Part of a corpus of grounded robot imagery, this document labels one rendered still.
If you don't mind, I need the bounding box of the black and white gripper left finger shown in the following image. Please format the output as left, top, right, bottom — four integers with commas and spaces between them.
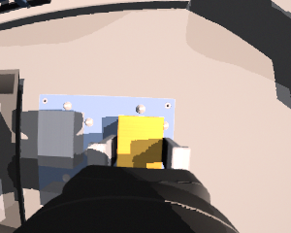
87, 135, 118, 166

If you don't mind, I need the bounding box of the yellow block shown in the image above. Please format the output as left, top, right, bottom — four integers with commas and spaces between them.
116, 116, 164, 169

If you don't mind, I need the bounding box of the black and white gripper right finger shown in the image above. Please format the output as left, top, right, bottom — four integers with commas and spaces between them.
161, 137, 190, 171

